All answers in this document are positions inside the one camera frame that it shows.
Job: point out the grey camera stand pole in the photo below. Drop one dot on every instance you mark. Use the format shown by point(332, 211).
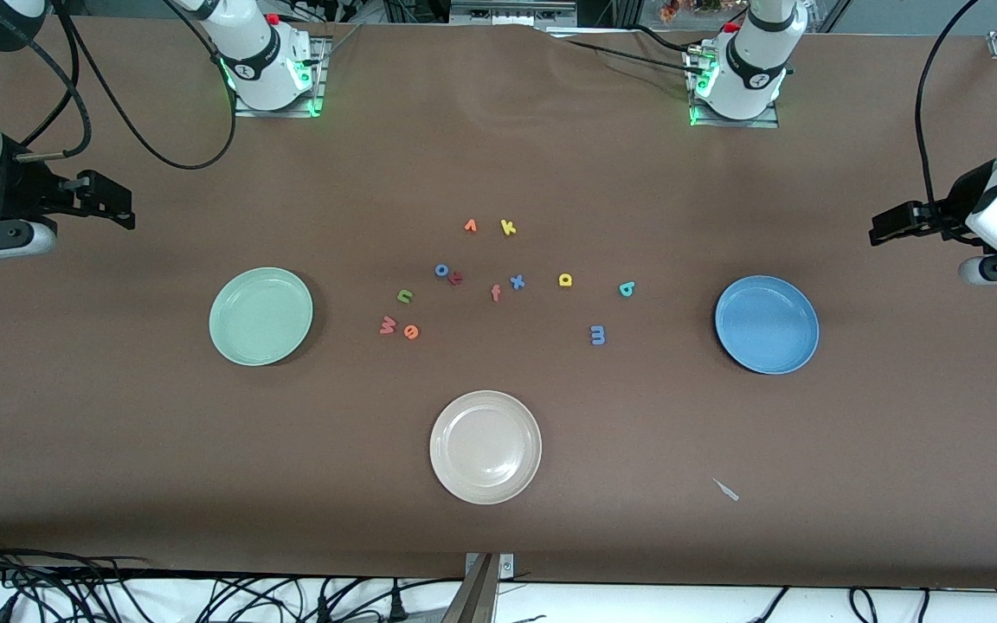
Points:
point(472, 597)

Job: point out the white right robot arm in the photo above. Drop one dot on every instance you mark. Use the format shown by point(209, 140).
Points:
point(260, 61)

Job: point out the small white tape scrap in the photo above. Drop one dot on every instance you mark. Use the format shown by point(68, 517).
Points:
point(726, 490)

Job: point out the blue plate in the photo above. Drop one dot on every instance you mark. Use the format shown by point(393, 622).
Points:
point(767, 346)

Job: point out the brown table cover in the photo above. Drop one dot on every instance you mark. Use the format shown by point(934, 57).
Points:
point(550, 519)

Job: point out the silver box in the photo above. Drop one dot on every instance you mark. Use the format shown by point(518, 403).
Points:
point(507, 13)

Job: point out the silver bracket plate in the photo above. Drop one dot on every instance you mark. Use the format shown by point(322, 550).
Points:
point(507, 567)

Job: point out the orange dried plant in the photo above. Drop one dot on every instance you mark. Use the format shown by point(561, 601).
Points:
point(670, 10)

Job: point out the green plate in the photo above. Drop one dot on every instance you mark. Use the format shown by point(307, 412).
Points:
point(260, 329)

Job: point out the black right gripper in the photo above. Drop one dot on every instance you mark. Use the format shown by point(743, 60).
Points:
point(12, 192)

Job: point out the red letter w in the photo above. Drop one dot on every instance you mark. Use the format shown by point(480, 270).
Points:
point(388, 328)

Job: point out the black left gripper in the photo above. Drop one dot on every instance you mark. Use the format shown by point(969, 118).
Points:
point(955, 206)

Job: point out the blue letter m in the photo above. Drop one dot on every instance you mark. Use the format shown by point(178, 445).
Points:
point(602, 335)

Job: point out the beige plate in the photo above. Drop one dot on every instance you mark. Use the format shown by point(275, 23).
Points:
point(485, 450)

